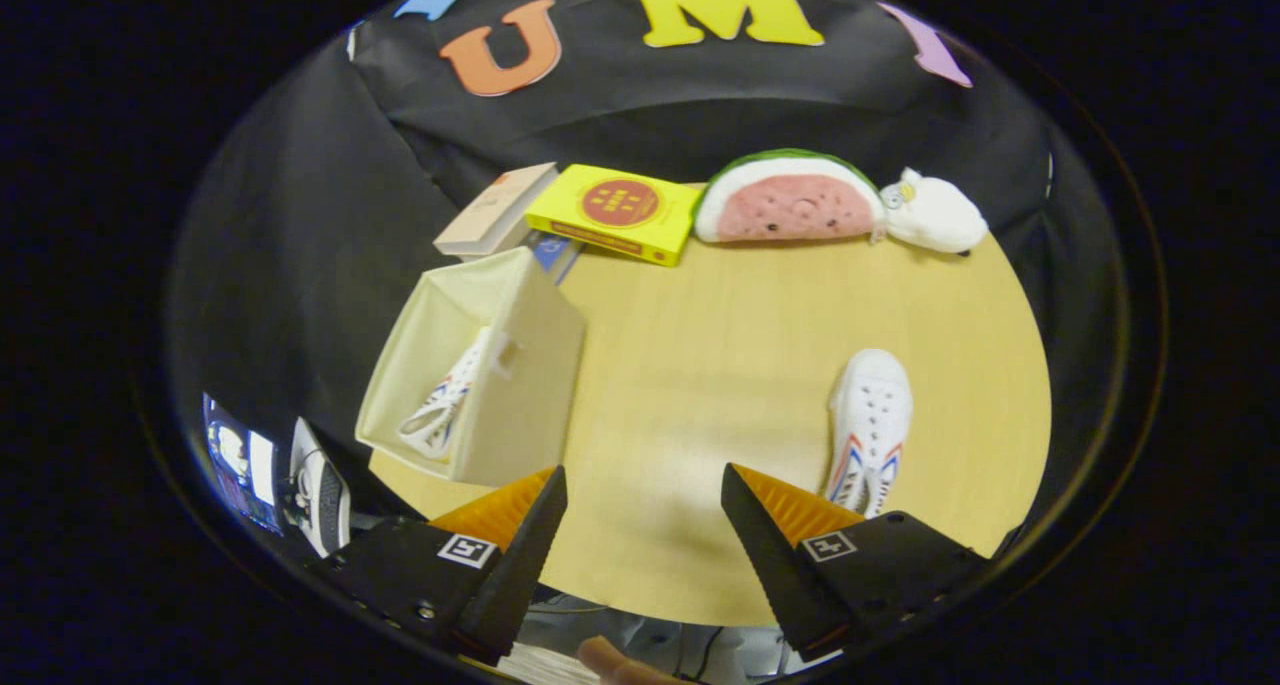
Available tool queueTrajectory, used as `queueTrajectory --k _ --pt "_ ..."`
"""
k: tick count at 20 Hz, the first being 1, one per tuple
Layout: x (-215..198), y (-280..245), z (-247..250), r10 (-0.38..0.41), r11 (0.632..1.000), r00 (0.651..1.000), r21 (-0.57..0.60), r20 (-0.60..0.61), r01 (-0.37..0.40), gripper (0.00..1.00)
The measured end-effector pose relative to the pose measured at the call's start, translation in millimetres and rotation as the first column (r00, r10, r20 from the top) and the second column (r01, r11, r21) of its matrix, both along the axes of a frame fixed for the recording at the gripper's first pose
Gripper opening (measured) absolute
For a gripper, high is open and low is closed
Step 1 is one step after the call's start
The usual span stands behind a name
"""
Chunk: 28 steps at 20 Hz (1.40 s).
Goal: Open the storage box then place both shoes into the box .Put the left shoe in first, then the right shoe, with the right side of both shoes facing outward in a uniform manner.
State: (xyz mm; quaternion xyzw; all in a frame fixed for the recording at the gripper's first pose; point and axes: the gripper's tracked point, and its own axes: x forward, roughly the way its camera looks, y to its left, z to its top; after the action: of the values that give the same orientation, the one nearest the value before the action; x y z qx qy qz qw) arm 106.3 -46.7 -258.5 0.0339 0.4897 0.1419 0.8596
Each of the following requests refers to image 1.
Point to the white plush toy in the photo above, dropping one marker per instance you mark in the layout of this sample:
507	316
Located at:
935	215

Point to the white keyboard with black keys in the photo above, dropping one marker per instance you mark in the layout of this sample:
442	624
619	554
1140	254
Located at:
320	485

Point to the white striped shoe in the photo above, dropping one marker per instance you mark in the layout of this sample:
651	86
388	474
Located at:
870	425
440	405

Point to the computer monitor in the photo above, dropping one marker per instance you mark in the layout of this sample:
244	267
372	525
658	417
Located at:
240	460

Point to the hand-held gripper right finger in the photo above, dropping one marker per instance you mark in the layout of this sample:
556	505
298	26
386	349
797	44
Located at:
770	565

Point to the yellow book with red circle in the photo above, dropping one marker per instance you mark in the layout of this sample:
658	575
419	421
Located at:
615	210

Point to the beige book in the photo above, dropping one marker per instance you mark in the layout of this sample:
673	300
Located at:
495	215

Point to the blue book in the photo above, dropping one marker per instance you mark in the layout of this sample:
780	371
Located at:
553	255

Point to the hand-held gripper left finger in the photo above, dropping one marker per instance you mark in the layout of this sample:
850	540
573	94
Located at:
520	565

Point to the watermelon slice plush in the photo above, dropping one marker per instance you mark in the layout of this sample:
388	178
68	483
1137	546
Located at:
790	205

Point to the cream fabric storage box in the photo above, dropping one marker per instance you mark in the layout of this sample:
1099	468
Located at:
525	385

